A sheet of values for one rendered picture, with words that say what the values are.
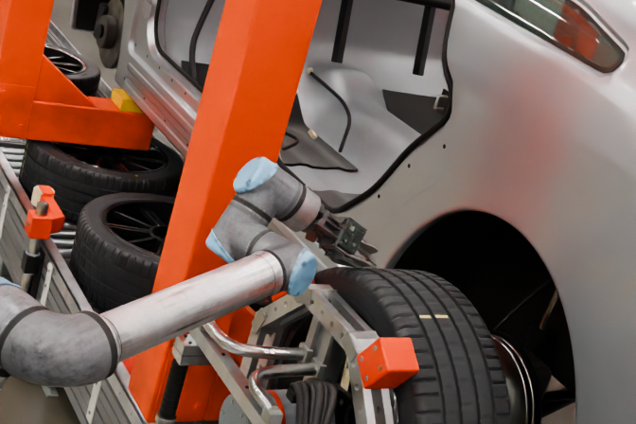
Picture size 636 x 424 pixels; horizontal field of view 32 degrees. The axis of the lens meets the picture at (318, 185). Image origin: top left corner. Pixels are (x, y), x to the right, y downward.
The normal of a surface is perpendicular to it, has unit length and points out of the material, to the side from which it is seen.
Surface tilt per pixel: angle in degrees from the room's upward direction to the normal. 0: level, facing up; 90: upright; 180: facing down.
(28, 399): 0
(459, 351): 32
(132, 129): 90
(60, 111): 90
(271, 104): 90
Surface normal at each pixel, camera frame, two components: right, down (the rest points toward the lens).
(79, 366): 0.37, 0.33
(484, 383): 0.50, -0.37
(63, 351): 0.27, -0.06
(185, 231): -0.85, -0.07
